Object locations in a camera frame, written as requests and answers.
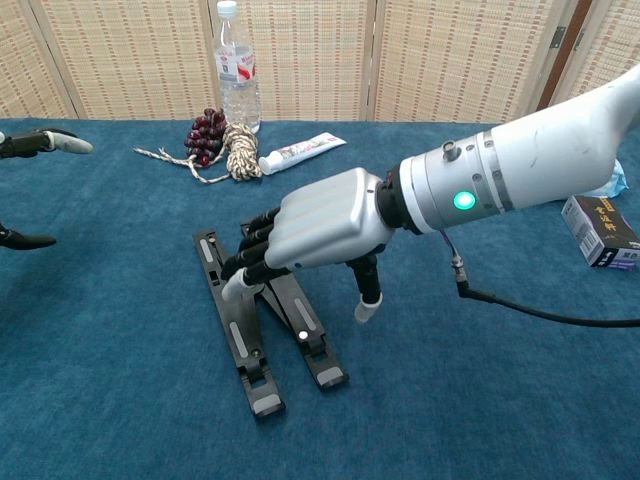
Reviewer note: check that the small black carton box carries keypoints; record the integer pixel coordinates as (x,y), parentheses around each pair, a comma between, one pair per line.
(600,235)

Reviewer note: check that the black folding laptop stand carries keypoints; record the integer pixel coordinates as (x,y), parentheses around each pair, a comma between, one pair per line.
(257,372)

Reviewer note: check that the dark red grape bunch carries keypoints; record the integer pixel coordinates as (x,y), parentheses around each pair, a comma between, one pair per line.
(202,137)

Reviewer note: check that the bamboo folding screen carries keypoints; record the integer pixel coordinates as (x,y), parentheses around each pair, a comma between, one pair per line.
(125,60)

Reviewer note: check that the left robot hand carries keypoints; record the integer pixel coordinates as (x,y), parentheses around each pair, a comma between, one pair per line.
(50,141)

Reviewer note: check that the light blue wet wipes pack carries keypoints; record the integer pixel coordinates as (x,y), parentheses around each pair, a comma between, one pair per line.
(617,180)

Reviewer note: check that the white toothpaste tube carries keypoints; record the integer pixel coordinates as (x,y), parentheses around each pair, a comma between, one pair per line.
(300,152)

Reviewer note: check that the clear bottle red label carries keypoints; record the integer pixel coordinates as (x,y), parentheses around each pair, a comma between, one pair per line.
(239,95)

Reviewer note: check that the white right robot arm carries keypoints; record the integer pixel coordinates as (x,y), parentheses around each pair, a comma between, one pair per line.
(550,155)

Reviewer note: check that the blue table cover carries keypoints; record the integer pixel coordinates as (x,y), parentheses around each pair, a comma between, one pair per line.
(100,350)

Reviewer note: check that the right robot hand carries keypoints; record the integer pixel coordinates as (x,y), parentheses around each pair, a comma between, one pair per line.
(325,220)

